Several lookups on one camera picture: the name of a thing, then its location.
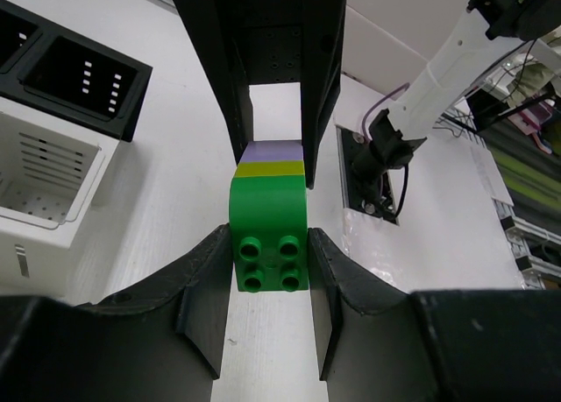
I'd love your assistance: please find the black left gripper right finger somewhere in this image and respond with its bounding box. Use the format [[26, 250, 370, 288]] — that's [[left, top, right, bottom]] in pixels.
[[308, 228, 560, 401]]

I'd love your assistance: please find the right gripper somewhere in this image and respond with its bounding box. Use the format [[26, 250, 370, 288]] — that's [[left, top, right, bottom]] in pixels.
[[172, 0, 346, 189]]

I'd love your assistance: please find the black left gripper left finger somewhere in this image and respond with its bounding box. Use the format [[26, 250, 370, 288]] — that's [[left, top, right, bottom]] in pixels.
[[1, 225, 231, 401]]

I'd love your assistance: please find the green rounded lego brick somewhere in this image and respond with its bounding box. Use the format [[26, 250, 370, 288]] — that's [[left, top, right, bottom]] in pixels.
[[229, 175, 309, 293]]

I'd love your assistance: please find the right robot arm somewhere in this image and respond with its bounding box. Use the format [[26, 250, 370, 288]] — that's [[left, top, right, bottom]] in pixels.
[[173, 0, 560, 187]]

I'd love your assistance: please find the white slotted container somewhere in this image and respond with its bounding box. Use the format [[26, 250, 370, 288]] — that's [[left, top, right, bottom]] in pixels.
[[1, 98, 119, 296]]

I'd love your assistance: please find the black slotted container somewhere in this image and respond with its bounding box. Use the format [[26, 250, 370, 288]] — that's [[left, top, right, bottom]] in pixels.
[[1, 0, 153, 142]]

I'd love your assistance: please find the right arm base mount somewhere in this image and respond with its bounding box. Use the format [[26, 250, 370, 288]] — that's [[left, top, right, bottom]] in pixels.
[[336, 125, 401, 224]]

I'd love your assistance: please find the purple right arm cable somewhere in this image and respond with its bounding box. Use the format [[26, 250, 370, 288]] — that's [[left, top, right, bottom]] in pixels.
[[360, 81, 412, 215]]

